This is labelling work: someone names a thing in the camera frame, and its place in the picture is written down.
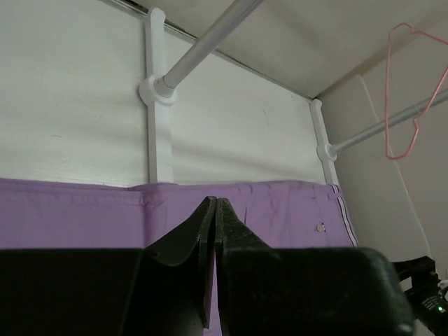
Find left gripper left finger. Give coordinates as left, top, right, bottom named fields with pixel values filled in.
left=1, top=197, right=216, bottom=335

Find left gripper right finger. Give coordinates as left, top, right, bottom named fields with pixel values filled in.
left=215, top=198, right=415, bottom=335

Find purple trousers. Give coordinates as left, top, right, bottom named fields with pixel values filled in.
left=0, top=176, right=360, bottom=336

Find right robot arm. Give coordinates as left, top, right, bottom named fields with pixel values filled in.
left=393, top=256, right=447, bottom=335

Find white clothes rack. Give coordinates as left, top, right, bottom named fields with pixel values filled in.
left=139, top=1, right=447, bottom=184

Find aluminium frame rail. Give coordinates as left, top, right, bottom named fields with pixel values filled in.
left=94, top=0, right=319, bottom=102

